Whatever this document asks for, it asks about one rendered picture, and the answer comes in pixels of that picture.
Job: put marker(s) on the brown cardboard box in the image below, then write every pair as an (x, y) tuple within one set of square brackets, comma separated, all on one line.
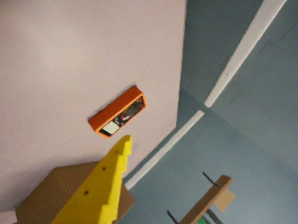
[(50, 196)]

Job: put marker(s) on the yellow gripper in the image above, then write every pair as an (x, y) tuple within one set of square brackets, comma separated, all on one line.
[(96, 200)]

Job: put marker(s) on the orange digital multimeter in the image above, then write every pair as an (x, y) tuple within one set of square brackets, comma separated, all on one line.
[(115, 116)]

